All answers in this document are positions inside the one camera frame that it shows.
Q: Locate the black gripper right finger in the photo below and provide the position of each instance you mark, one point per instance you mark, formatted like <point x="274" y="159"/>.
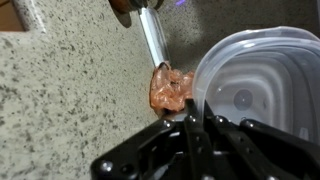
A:
<point x="266" y="150"/>

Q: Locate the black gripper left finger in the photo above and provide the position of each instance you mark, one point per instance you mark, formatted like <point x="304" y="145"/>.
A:
<point x="156" y="150"/>

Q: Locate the clear plastic lunchbox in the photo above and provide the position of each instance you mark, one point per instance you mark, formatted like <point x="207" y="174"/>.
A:
<point x="260" y="76"/>

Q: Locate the orange plastic bag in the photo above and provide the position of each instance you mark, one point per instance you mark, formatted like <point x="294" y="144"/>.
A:
<point x="170" y="90"/>

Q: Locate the stainless steel tumbler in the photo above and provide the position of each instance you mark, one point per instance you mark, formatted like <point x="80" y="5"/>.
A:
<point x="154" y="36"/>

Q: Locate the wooden base cabinet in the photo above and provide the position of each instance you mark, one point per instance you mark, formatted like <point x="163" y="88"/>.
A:
<point x="10" y="16"/>

